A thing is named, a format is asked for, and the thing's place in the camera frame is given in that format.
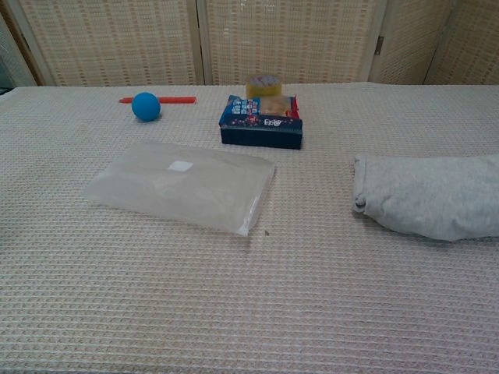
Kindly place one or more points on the red stick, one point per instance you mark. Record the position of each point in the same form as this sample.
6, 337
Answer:
179, 100

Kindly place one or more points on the dark blue printed box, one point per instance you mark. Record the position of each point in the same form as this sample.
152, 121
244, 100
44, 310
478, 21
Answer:
257, 136

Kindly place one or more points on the grey mesh panel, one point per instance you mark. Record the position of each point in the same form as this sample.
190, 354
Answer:
11, 58

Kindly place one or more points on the yellowish packing tape roll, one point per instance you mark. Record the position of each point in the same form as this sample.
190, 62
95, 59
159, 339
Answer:
263, 87

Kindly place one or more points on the clear plastic bag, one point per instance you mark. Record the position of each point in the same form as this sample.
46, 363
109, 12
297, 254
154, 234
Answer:
163, 187

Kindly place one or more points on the woven folding screen panel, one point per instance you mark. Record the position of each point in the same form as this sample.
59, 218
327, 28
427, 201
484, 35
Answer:
475, 46
288, 39
413, 39
113, 43

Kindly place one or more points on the blue ball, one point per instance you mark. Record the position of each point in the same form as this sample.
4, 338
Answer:
146, 106

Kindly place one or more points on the metal screen hinge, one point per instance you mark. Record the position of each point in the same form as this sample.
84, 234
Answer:
380, 44

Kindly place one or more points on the beige waffle tablecloth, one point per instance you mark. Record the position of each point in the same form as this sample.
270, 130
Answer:
249, 304

